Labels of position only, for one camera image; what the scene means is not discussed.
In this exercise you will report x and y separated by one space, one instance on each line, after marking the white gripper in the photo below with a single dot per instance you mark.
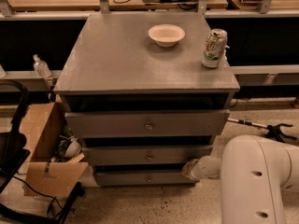
198 169

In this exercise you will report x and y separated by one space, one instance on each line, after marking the grey bottom drawer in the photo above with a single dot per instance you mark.
134 178

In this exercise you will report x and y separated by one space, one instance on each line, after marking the grey drawer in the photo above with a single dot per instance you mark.
134 178
144 124
143 154

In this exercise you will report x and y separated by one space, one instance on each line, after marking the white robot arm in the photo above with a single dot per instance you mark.
253 172

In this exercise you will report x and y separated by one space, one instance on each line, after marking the grey middle drawer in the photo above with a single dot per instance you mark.
143 154

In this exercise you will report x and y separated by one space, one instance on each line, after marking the grey top drawer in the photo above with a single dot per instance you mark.
144 124

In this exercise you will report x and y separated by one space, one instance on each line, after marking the grey drawer cabinet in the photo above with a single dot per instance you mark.
116 67

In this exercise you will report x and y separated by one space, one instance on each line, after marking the black metal stand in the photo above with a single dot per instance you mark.
274 131

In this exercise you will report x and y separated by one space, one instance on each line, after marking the white cup in box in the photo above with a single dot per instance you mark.
74 147

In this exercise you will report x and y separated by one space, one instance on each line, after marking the green white soda can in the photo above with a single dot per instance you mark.
216 44

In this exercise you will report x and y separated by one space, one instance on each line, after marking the brown cardboard box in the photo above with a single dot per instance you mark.
42 126

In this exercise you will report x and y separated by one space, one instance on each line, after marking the clear plastic bottle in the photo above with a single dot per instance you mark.
41 67

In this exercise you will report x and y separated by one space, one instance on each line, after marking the black cart frame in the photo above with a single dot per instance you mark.
12 143

